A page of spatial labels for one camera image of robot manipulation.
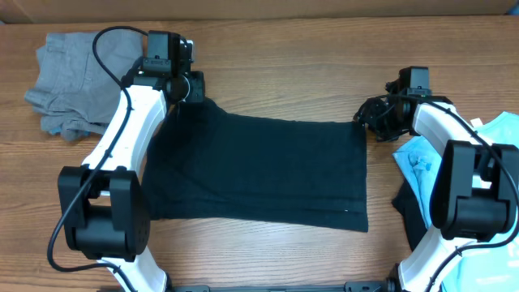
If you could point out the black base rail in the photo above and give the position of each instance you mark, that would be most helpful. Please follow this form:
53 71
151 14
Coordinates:
280 288

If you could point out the grey folded shorts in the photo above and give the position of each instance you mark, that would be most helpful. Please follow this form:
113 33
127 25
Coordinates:
73 94

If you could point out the black t-shirt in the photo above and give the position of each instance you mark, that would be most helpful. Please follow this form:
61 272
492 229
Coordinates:
205 162

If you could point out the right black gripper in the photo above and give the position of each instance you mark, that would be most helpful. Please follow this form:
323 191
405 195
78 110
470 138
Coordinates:
374 118

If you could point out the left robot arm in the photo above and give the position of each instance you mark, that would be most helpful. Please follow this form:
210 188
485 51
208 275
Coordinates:
105 222

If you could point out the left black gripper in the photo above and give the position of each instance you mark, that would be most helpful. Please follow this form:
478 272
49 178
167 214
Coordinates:
198 92

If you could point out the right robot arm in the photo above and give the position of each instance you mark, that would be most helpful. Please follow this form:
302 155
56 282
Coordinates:
474 201

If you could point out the light blue t-shirt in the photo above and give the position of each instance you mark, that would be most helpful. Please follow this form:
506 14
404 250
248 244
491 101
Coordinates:
482 269

